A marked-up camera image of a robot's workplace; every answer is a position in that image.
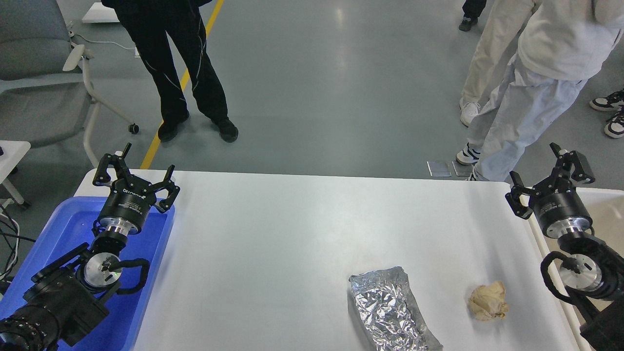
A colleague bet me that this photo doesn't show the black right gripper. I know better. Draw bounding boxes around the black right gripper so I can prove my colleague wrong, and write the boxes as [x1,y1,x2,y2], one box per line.
[505,142,596,238]

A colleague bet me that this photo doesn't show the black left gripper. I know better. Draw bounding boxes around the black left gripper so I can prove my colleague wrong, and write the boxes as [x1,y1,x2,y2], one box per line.
[92,143,180,235]

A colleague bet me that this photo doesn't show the silver foil bag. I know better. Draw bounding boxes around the silver foil bag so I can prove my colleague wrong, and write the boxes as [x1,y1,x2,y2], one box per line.
[349,266,443,351]

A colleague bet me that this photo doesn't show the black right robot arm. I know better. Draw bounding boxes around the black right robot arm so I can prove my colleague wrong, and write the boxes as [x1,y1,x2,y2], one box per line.
[505,143,624,351]

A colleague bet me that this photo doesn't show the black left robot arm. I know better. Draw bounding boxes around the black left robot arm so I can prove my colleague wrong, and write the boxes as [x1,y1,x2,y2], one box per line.
[1,143,180,351]

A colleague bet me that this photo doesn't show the blue plastic tray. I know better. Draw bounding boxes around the blue plastic tray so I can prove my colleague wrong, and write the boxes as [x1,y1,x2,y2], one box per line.
[0,196,176,351]

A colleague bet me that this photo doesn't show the right metal floor plate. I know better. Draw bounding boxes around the right metal floor plate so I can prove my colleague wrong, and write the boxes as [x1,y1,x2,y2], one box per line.
[452,160,474,178]

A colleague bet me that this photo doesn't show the metal floor plate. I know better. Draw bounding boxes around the metal floor plate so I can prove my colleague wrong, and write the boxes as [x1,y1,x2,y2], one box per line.
[427,160,452,177]
[452,160,474,178]

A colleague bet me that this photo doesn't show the black white sneakers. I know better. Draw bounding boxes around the black white sneakers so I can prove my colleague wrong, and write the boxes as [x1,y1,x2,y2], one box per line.
[589,89,624,139]

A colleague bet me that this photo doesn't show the left metal floor plate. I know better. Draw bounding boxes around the left metal floor plate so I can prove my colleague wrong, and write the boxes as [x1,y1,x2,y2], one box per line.
[427,160,452,177]

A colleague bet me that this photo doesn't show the white side table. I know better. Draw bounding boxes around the white side table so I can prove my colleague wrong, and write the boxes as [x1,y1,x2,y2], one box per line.
[0,140,31,209]

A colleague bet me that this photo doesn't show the crumpled beige paper ball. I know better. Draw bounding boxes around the crumpled beige paper ball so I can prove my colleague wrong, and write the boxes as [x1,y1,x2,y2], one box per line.
[468,280,509,321]

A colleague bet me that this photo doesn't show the grey office chair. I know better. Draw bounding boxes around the grey office chair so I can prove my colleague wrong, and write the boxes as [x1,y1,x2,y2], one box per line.
[0,0,139,166]

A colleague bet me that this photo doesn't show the person in white clothes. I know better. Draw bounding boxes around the person in white clothes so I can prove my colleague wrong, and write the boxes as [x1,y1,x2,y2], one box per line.
[456,0,624,181]

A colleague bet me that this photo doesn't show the person in black clothes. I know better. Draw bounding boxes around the person in black clothes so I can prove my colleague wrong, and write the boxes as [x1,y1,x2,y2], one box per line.
[101,0,239,143]

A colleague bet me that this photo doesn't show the white floor board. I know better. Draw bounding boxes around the white floor board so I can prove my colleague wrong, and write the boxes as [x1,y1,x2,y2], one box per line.
[81,2,119,24]

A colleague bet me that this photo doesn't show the person in dark trousers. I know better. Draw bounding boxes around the person in dark trousers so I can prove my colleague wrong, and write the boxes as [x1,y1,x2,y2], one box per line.
[458,0,487,32]

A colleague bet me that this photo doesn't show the black cables bundle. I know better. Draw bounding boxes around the black cables bundle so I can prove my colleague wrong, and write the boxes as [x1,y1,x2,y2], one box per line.
[0,202,37,286]

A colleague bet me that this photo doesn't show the white power adapter cable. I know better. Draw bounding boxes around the white power adapter cable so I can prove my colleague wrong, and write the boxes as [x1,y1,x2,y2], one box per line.
[68,30,141,58]

